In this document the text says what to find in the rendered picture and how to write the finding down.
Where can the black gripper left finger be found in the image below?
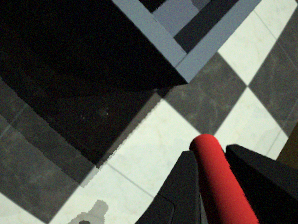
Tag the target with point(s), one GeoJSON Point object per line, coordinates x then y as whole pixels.
{"type": "Point", "coordinates": [179, 200]}

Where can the red peg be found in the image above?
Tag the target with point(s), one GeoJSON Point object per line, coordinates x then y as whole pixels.
{"type": "Point", "coordinates": [225, 198]}

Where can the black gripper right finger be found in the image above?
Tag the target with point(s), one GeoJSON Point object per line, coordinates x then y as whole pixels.
{"type": "Point", "coordinates": [272, 186]}

